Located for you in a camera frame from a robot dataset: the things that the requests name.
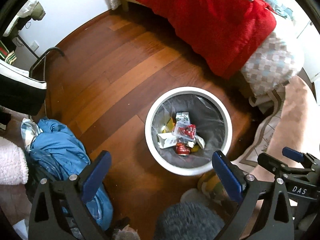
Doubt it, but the blue jacket on floor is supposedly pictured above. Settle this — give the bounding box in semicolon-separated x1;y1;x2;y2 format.
21;118;113;230

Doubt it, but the grey fuzzy slipper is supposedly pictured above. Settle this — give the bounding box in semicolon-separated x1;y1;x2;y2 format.
153;202;225;240

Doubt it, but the small red wrapper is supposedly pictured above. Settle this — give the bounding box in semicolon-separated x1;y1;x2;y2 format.
178;124;196;140

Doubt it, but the white patterned quilt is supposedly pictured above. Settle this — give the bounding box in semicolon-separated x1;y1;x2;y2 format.
241;31;304;96

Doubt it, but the pink fluffy cloth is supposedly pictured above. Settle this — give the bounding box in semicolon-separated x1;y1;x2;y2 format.
0;137;29;185

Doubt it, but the pink table cloth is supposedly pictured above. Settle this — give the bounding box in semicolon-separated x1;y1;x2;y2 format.
232;74;320;238

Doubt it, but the red fleece blanket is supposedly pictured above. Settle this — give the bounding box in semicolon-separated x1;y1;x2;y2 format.
135;0;276;79

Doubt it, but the red cola can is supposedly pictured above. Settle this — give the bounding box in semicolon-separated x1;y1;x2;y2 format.
175;142;191;156

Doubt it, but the white crumpled bag in bin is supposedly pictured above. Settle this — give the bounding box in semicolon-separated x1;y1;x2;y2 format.
157;112;206;151

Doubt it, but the white round trash bin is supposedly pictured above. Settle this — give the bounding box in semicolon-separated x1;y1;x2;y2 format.
145;87;233;176

